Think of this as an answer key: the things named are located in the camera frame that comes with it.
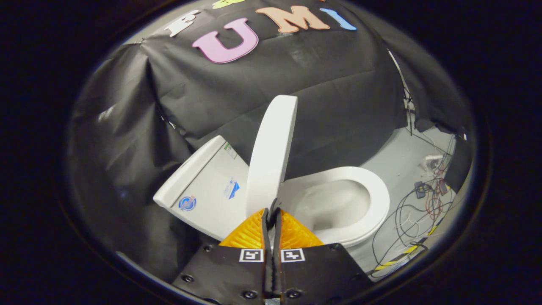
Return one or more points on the black backdrop cloth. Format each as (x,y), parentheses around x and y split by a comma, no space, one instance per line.
(317,84)

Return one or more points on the backdrop stand pole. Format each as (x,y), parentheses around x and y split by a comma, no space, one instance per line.
(406,97)

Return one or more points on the white ceramic toilet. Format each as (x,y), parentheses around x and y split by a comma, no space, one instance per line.
(207,182)

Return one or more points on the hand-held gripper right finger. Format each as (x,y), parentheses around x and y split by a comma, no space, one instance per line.
(317,271)

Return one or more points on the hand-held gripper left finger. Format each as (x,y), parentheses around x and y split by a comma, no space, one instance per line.
(228,271)

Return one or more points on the black box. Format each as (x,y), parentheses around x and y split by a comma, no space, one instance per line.
(459,165)

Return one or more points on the white power strip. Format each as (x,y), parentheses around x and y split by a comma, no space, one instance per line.
(432,160)

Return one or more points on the white toilet lid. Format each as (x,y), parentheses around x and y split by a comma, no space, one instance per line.
(271,152)

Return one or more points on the yellow black striped floor tape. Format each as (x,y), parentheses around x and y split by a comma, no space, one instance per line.
(402,254)

